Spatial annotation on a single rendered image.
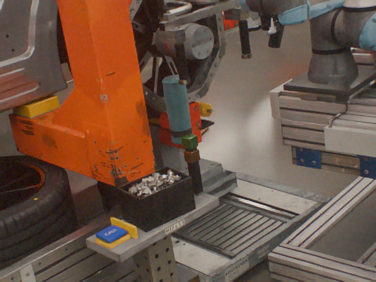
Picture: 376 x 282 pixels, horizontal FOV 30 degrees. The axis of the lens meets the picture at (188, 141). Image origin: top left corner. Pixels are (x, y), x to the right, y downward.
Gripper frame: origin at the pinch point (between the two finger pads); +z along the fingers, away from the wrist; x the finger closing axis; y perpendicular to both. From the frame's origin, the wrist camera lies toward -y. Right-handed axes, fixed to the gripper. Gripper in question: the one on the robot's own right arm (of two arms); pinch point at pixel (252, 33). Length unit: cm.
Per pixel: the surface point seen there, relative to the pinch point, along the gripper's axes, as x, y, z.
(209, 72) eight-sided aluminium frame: -20.6, -16.0, 6.2
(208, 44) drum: -6.4, 0.4, 18.6
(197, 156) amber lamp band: 23, -24, 60
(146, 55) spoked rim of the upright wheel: -31.7, -3.1, 29.2
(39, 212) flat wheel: -13, -35, 102
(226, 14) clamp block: -5.8, 9.2, 7.3
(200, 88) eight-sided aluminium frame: -20.7, -21.1, 12.4
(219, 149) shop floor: -76, -83, -49
